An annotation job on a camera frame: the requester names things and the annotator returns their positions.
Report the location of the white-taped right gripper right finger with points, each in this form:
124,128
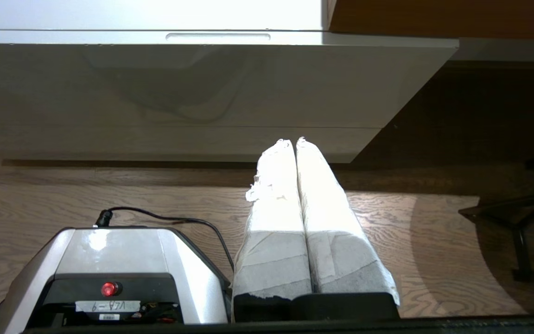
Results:
336,232

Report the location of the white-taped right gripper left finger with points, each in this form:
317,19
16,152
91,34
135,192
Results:
271,232

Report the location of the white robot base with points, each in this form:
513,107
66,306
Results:
118,250

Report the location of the glossy grey cabinet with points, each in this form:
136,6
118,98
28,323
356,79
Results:
109,144

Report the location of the black chair base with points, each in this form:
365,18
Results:
522,218

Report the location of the brown wooden side cabinet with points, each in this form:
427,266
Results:
434,16

